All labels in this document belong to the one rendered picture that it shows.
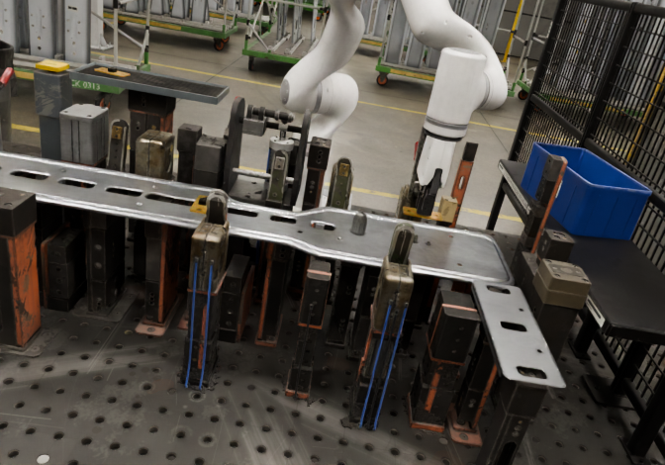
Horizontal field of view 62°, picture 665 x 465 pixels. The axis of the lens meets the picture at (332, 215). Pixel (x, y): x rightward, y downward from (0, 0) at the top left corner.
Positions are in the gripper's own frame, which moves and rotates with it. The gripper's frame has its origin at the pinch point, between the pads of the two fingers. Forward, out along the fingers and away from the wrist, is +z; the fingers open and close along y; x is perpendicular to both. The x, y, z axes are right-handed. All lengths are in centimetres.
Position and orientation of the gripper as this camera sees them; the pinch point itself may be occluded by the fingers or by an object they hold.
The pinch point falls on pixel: (425, 203)
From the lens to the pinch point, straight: 119.0
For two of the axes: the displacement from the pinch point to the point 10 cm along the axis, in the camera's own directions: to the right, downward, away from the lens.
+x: 9.8, 1.7, 0.2
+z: -1.7, 8.9, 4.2
